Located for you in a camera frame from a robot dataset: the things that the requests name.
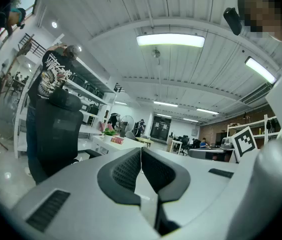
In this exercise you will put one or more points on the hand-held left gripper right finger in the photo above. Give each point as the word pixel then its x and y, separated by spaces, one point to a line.
pixel 201 184

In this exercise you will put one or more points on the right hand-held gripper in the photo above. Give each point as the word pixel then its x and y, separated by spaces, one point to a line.
pixel 243 141

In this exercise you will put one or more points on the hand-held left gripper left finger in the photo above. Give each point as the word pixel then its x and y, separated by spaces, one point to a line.
pixel 81 204

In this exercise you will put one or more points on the green plant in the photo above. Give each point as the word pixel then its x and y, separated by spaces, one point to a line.
pixel 109 133

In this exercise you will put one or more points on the long ceiling light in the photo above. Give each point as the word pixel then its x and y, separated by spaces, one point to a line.
pixel 259 69
pixel 207 111
pixel 171 40
pixel 166 104
pixel 164 115

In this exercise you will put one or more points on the black double door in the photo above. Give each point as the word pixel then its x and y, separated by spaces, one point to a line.
pixel 159 129

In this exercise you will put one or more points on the round wooden table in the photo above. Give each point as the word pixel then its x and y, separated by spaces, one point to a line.
pixel 144 140

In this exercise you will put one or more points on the grey chair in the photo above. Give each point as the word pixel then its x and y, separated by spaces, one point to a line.
pixel 131 135

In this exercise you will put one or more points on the white metal shelving rack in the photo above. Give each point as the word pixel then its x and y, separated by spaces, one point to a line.
pixel 88 129
pixel 266 126

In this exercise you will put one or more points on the red hardcover book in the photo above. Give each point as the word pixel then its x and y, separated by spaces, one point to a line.
pixel 117 140

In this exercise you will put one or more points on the black standing fan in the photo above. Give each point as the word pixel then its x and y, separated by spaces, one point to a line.
pixel 127 122

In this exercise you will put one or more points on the black pen holder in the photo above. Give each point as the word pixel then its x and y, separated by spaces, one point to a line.
pixel 122 134

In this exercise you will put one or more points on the ceiling air vent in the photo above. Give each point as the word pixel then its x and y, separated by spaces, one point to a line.
pixel 256 94

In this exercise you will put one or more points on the black stair railing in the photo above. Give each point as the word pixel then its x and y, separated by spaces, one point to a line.
pixel 119 87

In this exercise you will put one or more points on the round metal ceiling fixture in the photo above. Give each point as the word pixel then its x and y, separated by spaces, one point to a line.
pixel 156 52

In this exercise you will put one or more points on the row of black storage bins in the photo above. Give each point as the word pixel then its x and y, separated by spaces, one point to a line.
pixel 88 86

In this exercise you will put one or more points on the person's head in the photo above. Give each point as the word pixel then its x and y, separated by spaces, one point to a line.
pixel 261 14

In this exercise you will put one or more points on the black balcony railing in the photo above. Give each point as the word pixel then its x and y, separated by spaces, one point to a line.
pixel 34 46

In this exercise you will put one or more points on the black head camera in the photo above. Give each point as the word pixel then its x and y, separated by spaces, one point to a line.
pixel 232 21

